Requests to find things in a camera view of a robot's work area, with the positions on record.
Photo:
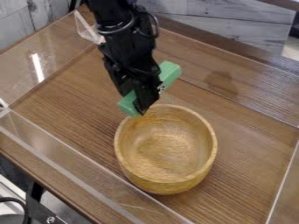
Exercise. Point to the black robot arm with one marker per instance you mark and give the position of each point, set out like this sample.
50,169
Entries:
121,13

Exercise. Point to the brown wooden bowl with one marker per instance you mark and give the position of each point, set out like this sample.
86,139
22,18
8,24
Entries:
165,149

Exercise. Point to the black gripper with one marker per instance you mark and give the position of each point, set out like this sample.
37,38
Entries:
129,63

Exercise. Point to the clear acrylic tray wall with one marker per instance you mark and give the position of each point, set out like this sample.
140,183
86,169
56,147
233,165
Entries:
60,117

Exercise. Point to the green rectangular block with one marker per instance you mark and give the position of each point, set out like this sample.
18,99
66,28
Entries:
170,72

